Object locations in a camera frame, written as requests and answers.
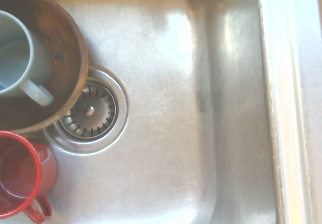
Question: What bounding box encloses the red ceramic mug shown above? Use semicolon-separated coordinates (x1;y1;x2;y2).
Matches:
0;130;58;223

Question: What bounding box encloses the light blue ceramic mug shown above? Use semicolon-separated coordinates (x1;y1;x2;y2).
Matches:
0;10;55;107

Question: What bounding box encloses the brown wooden bowl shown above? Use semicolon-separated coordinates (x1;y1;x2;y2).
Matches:
0;0;90;135

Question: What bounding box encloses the metal sink drain strainer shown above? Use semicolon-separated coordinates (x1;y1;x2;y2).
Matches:
43;66;129;156

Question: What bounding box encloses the stainless steel sink basin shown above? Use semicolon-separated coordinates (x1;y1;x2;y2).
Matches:
0;0;322;224

